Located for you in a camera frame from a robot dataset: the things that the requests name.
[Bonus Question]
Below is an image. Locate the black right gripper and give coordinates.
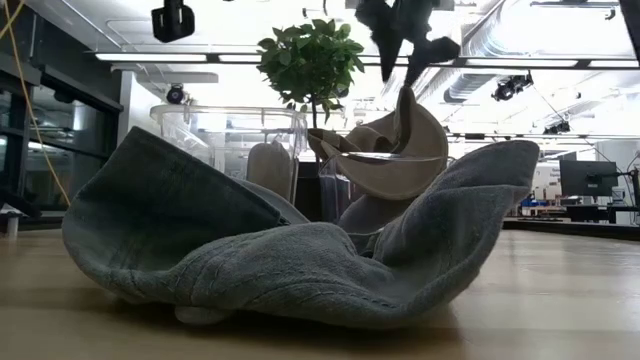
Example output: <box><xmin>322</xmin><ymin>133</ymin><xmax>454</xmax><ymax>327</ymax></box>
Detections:
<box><xmin>355</xmin><ymin>0</ymin><xmax>462</xmax><ymax>87</ymax></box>

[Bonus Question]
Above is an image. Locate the tan cap with mottled crown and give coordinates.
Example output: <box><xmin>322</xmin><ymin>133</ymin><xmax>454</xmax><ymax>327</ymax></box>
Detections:
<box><xmin>307</xmin><ymin>84</ymin><xmax>450</xmax><ymax>236</ymax></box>

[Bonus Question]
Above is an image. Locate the plain tan cap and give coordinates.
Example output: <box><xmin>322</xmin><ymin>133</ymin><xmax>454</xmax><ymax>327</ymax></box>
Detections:
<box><xmin>246</xmin><ymin>139</ymin><xmax>295</xmax><ymax>201</ymax></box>

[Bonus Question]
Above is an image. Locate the potted green plant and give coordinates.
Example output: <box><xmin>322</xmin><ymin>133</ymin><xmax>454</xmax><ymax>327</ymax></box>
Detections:
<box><xmin>257</xmin><ymin>18</ymin><xmax>366</xmax><ymax>221</ymax></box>

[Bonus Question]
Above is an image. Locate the black ceiling spotlight cluster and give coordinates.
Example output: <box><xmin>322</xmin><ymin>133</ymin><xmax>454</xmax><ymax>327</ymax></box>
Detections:
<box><xmin>491</xmin><ymin>72</ymin><xmax>535</xmax><ymax>103</ymax></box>

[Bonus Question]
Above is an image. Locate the tall clear plastic bin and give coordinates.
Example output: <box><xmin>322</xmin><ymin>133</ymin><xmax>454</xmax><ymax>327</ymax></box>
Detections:
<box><xmin>148</xmin><ymin>103</ymin><xmax>309</xmax><ymax>211</ymax></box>

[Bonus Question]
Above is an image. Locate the low clear plastic bin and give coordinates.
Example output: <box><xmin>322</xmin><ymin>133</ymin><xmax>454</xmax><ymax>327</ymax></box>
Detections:
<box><xmin>317</xmin><ymin>151</ymin><xmax>354</xmax><ymax>224</ymax></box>

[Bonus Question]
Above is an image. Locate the small black ceiling spotlight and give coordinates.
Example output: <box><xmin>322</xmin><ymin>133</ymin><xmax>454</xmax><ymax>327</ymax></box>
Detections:
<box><xmin>542</xmin><ymin>119</ymin><xmax>572</xmax><ymax>136</ymax></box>

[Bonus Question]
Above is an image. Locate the black computer monitor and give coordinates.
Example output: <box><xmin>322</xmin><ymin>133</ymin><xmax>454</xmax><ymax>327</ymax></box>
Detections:
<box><xmin>558</xmin><ymin>159</ymin><xmax>620</xmax><ymax>197</ymax></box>

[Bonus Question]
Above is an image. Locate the black background desk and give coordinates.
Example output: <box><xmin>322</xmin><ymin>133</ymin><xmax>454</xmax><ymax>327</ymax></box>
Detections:
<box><xmin>519</xmin><ymin>202</ymin><xmax>640</xmax><ymax>224</ymax></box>

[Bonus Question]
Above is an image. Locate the silver ventilation duct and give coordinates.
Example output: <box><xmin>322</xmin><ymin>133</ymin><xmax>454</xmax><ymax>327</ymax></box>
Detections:
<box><xmin>442</xmin><ymin>0</ymin><xmax>531</xmax><ymax>104</ymax></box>

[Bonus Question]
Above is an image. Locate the round black ceiling camera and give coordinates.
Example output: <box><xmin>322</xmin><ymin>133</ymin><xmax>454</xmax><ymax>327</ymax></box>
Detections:
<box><xmin>165</xmin><ymin>83</ymin><xmax>187</xmax><ymax>106</ymax></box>

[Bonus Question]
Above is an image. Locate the black background gantry frame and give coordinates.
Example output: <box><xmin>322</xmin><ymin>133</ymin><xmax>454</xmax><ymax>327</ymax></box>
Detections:
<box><xmin>446</xmin><ymin>131</ymin><xmax>501</xmax><ymax>142</ymax></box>

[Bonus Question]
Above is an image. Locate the yellow extension cable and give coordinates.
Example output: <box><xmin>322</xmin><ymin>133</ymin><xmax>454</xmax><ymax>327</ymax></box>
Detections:
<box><xmin>0</xmin><ymin>0</ymin><xmax>72</xmax><ymax>207</ymax></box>

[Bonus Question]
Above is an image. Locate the small white bracket post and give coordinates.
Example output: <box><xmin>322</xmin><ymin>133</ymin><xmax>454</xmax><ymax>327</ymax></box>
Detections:
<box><xmin>0</xmin><ymin>202</ymin><xmax>24</xmax><ymax>239</ymax></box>

